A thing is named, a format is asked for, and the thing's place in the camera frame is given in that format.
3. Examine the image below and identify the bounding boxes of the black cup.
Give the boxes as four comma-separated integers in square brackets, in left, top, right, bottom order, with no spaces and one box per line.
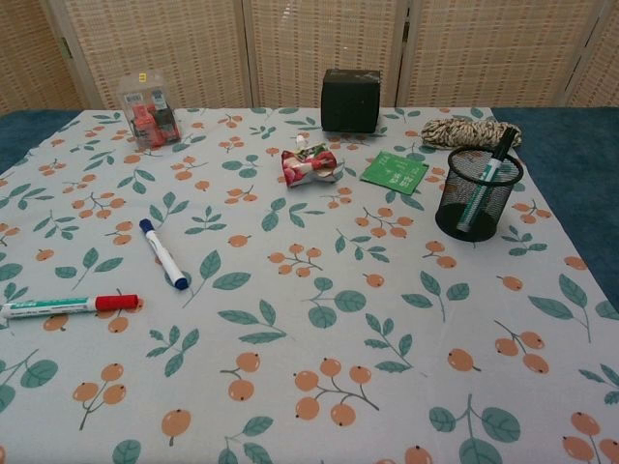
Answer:
[433,146,524,243]

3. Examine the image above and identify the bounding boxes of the white marker blue cap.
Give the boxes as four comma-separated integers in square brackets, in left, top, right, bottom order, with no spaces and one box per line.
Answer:
[138,217,189,292]

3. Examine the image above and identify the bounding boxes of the green marker black cap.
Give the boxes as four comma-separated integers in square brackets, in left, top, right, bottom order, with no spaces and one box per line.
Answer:
[454,129,517,232]

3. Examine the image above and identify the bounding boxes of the green white marker red cap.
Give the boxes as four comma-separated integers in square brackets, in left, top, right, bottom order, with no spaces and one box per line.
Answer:
[0,293,140,320]

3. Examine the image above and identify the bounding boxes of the crumpled red snack pouch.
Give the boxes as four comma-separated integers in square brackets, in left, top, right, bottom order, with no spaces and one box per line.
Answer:
[280,134,339,189]

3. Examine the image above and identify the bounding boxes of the leaf and berry tablecloth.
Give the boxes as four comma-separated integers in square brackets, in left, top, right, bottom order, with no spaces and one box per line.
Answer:
[0,106,619,464]

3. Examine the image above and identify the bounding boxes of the green sachet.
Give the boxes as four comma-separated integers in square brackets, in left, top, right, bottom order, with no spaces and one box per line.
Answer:
[359,150,430,195]

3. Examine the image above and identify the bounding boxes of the black cube box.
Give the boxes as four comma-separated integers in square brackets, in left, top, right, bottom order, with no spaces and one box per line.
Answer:
[320,68,383,133]

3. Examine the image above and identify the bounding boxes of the woven folding screen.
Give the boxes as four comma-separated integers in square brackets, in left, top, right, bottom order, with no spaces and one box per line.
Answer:
[0,0,619,117]

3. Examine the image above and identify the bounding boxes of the clear plastic box red items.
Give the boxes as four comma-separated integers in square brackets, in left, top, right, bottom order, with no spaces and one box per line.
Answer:
[118,71,182,150]

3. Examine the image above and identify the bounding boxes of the coiled beige black rope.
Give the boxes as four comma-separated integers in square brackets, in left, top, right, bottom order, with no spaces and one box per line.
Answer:
[419,118,523,151]

